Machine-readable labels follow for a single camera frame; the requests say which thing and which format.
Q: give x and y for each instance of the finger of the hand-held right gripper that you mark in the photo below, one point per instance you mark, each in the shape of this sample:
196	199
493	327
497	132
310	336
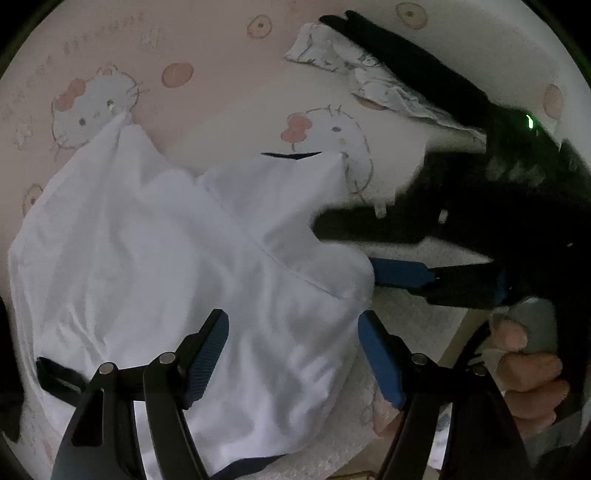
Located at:
369	224
401	273

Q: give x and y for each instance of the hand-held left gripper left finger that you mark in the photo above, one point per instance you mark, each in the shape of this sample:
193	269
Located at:
207	355

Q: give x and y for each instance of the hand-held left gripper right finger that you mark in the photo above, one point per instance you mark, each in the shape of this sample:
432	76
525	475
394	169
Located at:
381	360

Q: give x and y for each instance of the white shirt with dark trim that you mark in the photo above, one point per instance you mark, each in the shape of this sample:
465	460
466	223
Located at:
161	254

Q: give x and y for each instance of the person's right hand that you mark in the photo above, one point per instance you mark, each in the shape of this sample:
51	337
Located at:
531	369

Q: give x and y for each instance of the white patterned garment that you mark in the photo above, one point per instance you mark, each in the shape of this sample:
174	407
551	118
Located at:
374	87

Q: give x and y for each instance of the long black garment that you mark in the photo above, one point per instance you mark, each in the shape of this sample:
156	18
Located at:
415	60

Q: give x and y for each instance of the pink white cat-print blanket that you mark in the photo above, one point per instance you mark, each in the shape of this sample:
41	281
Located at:
231	92

